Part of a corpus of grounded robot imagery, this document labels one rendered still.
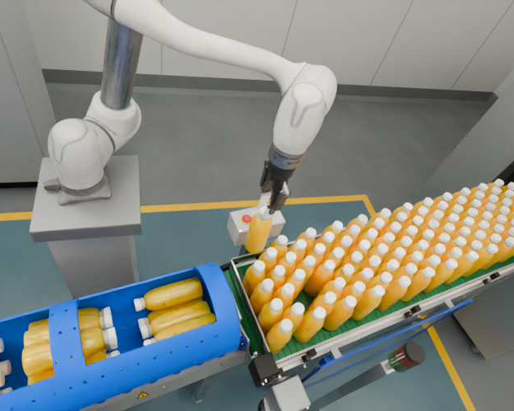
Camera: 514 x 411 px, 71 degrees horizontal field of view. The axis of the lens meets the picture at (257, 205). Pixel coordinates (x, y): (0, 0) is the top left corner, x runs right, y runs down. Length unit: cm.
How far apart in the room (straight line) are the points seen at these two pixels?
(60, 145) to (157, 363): 74
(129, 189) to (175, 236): 119
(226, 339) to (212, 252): 151
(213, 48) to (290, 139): 28
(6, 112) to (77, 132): 122
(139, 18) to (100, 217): 74
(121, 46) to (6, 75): 122
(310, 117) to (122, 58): 65
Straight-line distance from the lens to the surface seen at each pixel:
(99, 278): 184
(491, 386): 303
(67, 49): 369
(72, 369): 104
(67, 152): 131
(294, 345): 142
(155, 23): 91
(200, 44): 90
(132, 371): 106
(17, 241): 275
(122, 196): 145
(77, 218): 142
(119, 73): 127
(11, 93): 242
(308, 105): 81
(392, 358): 123
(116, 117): 138
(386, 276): 144
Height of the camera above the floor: 220
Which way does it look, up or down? 50 degrees down
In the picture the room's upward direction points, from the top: 18 degrees clockwise
